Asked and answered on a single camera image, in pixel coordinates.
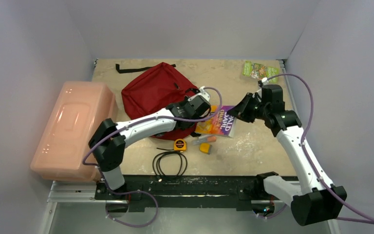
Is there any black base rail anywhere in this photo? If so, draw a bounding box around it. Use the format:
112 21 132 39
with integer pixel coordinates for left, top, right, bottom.
94 175 279 212

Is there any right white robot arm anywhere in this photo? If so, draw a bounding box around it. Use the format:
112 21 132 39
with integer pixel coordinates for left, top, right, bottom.
227 84 347 226

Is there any colourful Roald Dahl book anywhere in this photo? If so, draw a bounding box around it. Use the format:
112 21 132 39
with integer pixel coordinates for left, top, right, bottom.
195 105 236 138

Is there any grey orange highlighter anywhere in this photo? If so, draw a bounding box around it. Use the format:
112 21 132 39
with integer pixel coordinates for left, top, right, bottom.
191 136 217 145

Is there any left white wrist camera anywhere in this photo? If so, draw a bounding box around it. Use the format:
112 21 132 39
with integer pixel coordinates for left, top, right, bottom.
198 86 210 101

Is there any red student backpack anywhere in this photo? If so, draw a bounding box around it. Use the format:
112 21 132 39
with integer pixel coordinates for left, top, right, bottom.
121 62 210 141

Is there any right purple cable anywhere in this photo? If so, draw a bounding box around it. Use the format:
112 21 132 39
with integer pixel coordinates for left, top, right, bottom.
266 73 374 226

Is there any black coiled cable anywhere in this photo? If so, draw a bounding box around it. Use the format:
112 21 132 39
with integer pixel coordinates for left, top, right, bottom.
151 147 188 181

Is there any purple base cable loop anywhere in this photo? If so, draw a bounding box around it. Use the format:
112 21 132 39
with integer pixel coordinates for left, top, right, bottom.
105 187 160 227

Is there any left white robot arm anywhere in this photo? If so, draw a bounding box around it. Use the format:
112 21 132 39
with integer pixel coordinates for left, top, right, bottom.
89 91 211 199

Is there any yellow tape measure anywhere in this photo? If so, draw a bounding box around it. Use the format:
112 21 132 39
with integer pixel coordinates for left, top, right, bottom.
173 139 187 152

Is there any green booklet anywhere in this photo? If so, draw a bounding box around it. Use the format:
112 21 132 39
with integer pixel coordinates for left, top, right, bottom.
242 60 280 80

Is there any pink translucent storage box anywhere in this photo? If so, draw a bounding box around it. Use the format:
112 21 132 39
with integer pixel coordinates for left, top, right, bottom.
30 81 118 182

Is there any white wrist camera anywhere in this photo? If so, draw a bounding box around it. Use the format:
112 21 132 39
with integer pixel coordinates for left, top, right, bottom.
198 86 210 101
258 77 269 89

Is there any yellow grey correction tape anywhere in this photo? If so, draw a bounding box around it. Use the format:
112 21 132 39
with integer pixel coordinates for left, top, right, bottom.
199 143 212 155

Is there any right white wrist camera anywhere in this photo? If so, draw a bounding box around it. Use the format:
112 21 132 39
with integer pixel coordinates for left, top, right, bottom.
258 77 269 89

